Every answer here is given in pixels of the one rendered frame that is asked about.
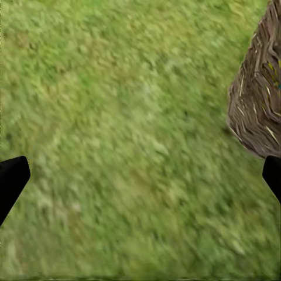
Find wicker basket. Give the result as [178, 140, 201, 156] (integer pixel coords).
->
[226, 0, 281, 160]

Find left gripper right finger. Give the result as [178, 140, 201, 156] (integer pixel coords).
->
[262, 155, 281, 203]

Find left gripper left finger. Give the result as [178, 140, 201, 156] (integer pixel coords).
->
[0, 156, 30, 226]

